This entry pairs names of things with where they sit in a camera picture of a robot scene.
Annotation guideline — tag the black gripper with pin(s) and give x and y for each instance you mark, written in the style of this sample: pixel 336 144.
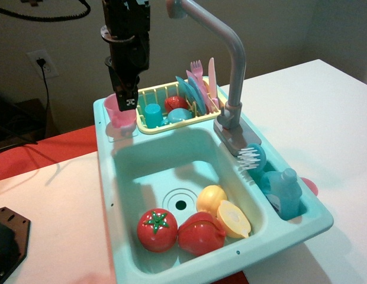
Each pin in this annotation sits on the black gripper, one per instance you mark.
pixel 126 30

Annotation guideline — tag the pink toy cup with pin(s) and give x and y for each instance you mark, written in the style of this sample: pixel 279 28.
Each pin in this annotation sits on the pink toy cup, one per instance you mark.
pixel 124 121

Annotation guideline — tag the teal toy cup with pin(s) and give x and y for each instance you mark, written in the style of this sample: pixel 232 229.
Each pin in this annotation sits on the teal toy cup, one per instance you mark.
pixel 153 115

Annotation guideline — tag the teal toy sink unit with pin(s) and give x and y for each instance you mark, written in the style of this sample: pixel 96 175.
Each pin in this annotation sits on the teal toy sink unit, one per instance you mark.
pixel 168 170

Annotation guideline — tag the yellow dish rack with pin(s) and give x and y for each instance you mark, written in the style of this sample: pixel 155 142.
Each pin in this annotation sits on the yellow dish rack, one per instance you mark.
pixel 157 95

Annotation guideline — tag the teal toy bowl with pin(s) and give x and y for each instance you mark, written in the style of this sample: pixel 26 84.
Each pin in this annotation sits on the teal toy bowl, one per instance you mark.
pixel 178 115

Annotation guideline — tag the blue toy plate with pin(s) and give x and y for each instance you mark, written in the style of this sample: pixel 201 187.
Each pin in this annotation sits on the blue toy plate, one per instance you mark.
pixel 198 96
pixel 189 93

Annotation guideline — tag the pink toy fork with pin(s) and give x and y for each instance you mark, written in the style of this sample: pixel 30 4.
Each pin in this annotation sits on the pink toy fork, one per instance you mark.
pixel 210 101

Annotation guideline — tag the pink toy knife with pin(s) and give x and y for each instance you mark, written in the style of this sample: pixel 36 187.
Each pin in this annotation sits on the pink toy knife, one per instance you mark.
pixel 212 78

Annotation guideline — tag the grey toy faucet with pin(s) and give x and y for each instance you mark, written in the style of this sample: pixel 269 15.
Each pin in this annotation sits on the grey toy faucet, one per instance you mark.
pixel 233 131

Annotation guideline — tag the yellow lemon half round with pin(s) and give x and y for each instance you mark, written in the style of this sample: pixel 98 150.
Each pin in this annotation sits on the yellow lemon half round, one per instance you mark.
pixel 210 198

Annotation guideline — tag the red cloth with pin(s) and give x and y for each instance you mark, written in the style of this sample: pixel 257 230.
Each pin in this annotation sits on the red cloth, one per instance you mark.
pixel 47 152

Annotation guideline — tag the red toy tomato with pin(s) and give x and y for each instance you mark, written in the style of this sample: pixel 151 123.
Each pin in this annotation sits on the red toy tomato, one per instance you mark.
pixel 157 230

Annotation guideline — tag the teal scrub brush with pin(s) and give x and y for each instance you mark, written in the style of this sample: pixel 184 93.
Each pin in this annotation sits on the teal scrub brush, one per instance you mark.
pixel 252 158

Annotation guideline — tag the red toy apple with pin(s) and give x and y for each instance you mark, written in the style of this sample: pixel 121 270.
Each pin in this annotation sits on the red toy apple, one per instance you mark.
pixel 200 234

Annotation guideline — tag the yellow lemon half cut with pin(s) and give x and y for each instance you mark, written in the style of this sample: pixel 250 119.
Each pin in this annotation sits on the yellow lemon half cut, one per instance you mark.
pixel 233 220

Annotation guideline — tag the teal toy soap bottle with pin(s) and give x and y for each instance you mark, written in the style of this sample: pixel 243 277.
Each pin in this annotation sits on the teal toy soap bottle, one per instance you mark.
pixel 283 192

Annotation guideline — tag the pink round knob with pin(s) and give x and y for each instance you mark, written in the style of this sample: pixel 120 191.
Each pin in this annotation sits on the pink round knob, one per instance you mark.
pixel 312 186

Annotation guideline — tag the white wall outlet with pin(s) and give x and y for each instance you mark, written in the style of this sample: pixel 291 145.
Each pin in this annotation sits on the white wall outlet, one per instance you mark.
pixel 43 64

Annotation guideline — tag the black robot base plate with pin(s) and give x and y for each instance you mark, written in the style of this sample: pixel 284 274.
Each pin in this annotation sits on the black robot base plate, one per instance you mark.
pixel 14 238

